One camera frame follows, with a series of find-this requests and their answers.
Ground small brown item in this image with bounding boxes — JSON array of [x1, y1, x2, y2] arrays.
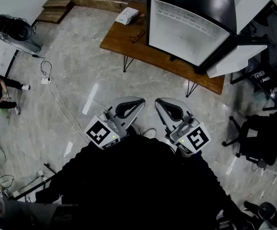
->
[[136, 13, 147, 25]]

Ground person's black clothing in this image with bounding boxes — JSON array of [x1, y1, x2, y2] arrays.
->
[[34, 128, 259, 230]]

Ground grey bin with black bag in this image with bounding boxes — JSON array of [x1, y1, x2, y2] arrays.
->
[[0, 13, 43, 54]]

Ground dark framed glasses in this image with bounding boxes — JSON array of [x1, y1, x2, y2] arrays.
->
[[129, 29, 146, 44]]

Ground wooden staircase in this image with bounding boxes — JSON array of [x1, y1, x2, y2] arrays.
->
[[36, 0, 74, 24]]

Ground person's white shoe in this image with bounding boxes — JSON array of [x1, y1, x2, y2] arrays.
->
[[130, 124, 144, 136], [142, 127, 157, 139]]

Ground person's left forearm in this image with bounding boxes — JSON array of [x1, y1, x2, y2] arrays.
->
[[35, 140, 120, 203]]

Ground person's right white shoe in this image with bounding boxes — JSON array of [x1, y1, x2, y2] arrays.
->
[[142, 127, 157, 139]]

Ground white power cable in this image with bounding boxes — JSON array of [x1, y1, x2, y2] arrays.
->
[[48, 79, 90, 145]]

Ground long wooden plank bench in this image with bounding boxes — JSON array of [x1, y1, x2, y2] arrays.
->
[[69, 0, 129, 13]]

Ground wooden table with hairpin legs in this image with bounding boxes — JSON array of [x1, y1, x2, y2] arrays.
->
[[99, 0, 226, 98]]

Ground person's right forearm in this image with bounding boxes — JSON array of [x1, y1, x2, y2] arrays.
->
[[176, 149, 247, 225]]

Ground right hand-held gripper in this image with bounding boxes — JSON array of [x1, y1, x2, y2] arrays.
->
[[154, 97, 212, 156]]

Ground black power cable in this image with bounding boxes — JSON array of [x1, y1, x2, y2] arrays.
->
[[8, 41, 53, 81]]

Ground black metal frame desk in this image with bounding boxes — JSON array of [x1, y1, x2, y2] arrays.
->
[[229, 48, 277, 112]]

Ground white tissue pack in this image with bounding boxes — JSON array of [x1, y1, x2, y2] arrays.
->
[[115, 7, 139, 25]]

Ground person's left white shoe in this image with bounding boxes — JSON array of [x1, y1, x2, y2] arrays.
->
[[130, 124, 144, 136]]

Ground black mini fridge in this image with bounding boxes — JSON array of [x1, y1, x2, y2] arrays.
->
[[146, 0, 273, 79]]

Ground black office chair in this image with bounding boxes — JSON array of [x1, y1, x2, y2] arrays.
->
[[221, 109, 277, 170]]

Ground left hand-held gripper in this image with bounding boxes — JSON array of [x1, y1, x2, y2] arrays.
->
[[83, 96, 146, 151]]

